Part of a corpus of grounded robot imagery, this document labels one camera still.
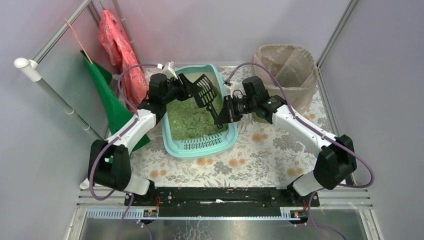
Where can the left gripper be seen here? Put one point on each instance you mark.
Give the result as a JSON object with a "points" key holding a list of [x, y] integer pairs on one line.
{"points": [[185, 87]]}

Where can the green cat litter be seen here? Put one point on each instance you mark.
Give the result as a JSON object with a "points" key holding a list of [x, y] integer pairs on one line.
{"points": [[188, 121]]}

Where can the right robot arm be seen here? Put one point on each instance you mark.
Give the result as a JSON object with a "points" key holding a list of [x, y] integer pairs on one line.
{"points": [[334, 154]]}

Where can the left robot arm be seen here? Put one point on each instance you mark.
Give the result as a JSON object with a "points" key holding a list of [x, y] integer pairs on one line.
{"points": [[109, 160]]}

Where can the bin with plastic liner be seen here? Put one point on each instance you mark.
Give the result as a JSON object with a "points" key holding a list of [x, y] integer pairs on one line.
{"points": [[294, 68]]}

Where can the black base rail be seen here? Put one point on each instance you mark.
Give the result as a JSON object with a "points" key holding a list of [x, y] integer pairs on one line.
{"points": [[221, 202]]}

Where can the white capped metal pole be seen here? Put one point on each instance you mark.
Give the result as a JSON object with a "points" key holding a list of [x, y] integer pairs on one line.
{"points": [[29, 68]]}

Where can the black litter scoop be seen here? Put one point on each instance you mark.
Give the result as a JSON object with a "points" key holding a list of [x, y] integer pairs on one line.
{"points": [[206, 96]]}

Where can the teal litter box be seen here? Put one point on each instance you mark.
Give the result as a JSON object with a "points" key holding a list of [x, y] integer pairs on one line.
{"points": [[205, 145]]}

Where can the pink patterned cloth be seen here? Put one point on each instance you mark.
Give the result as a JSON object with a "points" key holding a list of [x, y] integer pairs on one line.
{"points": [[113, 38]]}

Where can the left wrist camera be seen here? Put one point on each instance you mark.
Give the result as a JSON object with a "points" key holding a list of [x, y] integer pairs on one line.
{"points": [[168, 69]]}

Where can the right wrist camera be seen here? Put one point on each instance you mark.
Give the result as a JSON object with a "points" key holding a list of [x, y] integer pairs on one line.
{"points": [[232, 87]]}

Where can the pink hanger rod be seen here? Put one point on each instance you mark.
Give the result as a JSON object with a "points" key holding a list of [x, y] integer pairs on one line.
{"points": [[78, 40]]}

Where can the green cloth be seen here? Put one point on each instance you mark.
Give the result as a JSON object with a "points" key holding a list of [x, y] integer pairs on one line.
{"points": [[117, 114]]}

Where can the floral mat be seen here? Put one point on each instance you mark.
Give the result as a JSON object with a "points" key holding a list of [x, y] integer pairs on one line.
{"points": [[263, 156]]}

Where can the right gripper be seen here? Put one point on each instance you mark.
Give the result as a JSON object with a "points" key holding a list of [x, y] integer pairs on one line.
{"points": [[230, 109]]}

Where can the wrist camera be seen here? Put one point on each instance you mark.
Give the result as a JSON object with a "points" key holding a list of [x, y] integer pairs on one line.
{"points": [[168, 69], [232, 87]]}

